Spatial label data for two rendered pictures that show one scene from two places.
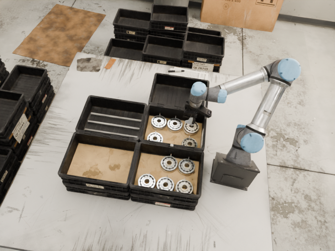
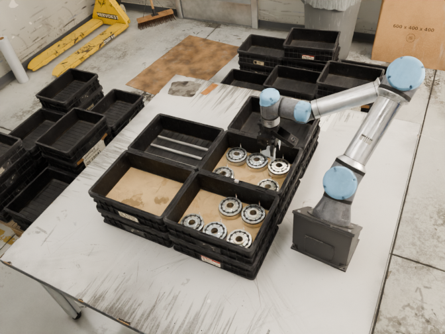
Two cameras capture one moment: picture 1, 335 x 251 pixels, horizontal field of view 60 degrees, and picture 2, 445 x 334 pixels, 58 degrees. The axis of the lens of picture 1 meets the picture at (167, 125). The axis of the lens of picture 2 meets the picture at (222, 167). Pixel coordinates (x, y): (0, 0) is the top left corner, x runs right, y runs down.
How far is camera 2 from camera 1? 0.61 m
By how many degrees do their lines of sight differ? 21
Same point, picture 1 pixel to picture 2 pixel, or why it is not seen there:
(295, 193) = not seen: outside the picture
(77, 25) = (205, 57)
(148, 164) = (204, 203)
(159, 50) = (291, 85)
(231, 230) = (300, 322)
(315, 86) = not seen: outside the picture
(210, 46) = (362, 81)
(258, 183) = (369, 266)
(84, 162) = (128, 188)
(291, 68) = (407, 70)
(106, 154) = (157, 183)
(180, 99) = not seen: hidden behind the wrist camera
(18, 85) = (110, 112)
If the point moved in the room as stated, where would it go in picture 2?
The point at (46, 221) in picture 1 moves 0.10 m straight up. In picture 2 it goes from (69, 252) to (60, 239)
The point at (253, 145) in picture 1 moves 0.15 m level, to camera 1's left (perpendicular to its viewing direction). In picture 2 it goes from (339, 185) to (297, 175)
